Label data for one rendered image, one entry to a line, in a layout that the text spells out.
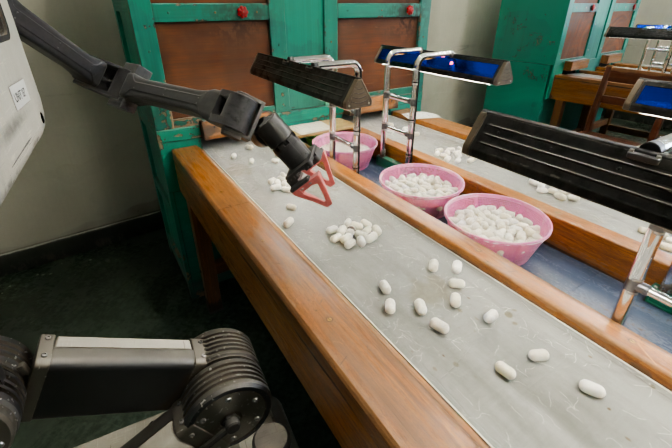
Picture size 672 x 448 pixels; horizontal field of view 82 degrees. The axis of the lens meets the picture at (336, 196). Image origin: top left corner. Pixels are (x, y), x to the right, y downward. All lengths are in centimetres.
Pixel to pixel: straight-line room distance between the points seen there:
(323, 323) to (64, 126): 193
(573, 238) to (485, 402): 61
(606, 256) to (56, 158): 235
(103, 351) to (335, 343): 33
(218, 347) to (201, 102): 45
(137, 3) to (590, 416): 156
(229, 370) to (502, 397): 41
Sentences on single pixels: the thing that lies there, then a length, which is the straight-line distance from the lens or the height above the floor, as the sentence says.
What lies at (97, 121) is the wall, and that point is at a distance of 240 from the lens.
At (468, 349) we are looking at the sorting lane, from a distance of 74.
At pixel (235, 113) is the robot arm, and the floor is 109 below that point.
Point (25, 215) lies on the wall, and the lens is 253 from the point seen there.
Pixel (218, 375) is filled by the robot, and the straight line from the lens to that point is 63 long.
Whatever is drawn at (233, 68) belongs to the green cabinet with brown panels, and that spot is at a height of 104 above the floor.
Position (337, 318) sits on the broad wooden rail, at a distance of 72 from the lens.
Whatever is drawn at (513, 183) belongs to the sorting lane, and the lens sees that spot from 139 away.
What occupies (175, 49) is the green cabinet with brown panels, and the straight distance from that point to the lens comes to 158.
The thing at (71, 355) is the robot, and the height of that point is 87.
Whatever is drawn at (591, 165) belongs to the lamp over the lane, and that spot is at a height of 108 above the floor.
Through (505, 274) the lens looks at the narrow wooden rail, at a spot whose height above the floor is 76.
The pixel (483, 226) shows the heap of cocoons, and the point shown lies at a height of 74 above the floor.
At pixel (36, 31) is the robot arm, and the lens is 92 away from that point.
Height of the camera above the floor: 127
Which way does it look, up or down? 27 degrees down
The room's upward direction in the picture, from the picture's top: straight up
